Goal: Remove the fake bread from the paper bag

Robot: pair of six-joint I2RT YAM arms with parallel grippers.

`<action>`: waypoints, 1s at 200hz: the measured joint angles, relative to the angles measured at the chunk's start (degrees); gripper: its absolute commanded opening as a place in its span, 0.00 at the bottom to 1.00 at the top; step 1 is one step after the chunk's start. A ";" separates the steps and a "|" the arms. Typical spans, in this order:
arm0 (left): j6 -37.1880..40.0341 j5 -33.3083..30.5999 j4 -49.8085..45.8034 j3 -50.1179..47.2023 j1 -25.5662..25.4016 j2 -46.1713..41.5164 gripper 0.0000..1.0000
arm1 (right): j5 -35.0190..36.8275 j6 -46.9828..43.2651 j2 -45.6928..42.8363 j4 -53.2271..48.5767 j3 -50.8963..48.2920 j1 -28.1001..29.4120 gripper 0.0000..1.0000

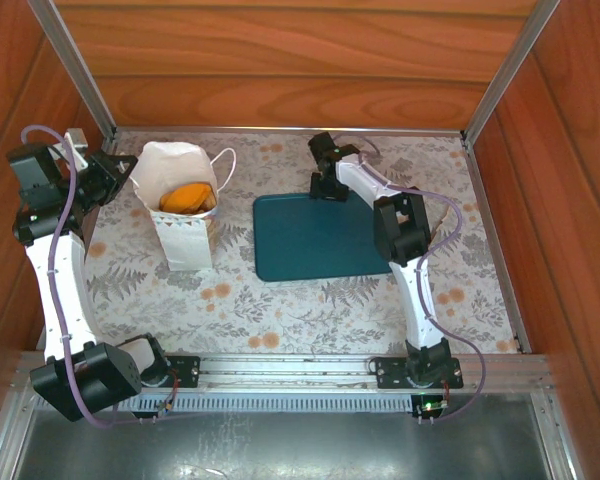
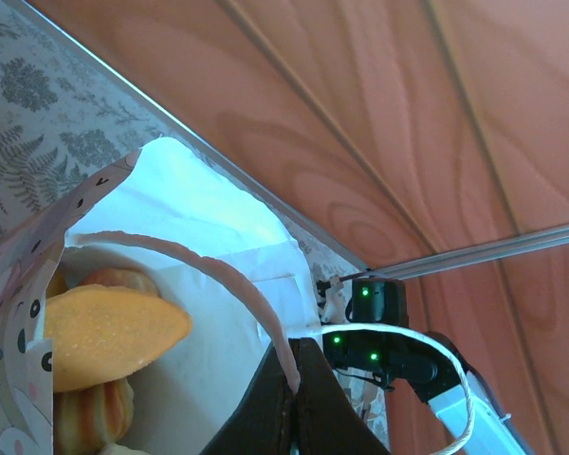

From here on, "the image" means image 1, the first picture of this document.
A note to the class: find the teal plastic tray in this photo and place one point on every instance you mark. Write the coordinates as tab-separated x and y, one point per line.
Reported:
305	235

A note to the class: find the cartoon animal print paper bag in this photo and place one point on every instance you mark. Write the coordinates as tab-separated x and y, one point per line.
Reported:
185	245

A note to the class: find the aluminium frame post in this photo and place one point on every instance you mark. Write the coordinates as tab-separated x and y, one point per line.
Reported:
75	70
510	70

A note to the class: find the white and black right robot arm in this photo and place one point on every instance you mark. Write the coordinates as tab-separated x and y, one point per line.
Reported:
415	310

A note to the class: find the floral patterned table mat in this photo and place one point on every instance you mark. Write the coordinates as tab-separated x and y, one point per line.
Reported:
280	310

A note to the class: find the large oval fake bread loaf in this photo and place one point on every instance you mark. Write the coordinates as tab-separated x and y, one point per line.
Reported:
182	196

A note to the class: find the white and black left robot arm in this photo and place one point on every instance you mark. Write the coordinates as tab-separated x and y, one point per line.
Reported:
55	290

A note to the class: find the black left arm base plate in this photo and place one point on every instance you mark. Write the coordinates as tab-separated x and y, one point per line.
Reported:
185	370

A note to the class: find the aluminium mounting rail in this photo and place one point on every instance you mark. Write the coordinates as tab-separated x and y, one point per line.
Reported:
280	372

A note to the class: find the galvanised metal sheet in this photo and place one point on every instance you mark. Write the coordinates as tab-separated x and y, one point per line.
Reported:
290	447

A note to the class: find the aluminium back edge strip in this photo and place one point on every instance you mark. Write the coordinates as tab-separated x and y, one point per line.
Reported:
280	130

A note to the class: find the circuit board with green light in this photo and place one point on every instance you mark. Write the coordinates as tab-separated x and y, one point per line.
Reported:
430	406

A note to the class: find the aluminium side edge strip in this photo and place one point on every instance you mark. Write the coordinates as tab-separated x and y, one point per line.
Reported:
495	240

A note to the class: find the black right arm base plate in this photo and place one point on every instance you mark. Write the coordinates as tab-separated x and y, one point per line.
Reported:
390	372

